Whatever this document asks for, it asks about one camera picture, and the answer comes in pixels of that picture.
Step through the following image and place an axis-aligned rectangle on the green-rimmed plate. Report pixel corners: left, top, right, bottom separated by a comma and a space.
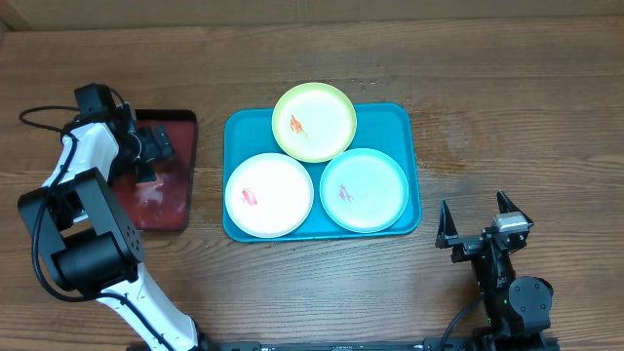
271, 82, 357, 163

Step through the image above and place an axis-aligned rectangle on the dark red rectangular tray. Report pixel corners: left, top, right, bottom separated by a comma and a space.
111, 109, 198, 231

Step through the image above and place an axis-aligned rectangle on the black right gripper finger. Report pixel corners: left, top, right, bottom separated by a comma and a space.
496, 190, 532, 225
437, 200, 458, 240

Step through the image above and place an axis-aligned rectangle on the white plate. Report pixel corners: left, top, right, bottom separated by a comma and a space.
224, 153, 314, 239

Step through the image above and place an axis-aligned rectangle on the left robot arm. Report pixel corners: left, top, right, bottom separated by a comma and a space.
18, 103, 213, 350

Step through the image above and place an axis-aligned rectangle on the teal plastic serving tray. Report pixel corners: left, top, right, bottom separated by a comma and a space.
223, 102, 422, 242

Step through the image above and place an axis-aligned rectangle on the light blue plate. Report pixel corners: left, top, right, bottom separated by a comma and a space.
319, 148, 410, 234

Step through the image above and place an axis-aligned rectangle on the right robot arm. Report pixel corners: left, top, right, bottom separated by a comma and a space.
435, 191, 560, 350

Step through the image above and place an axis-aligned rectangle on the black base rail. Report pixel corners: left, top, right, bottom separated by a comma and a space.
126, 335, 560, 351

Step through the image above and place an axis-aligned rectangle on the green and orange sponge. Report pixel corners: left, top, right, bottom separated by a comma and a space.
136, 164, 163, 187

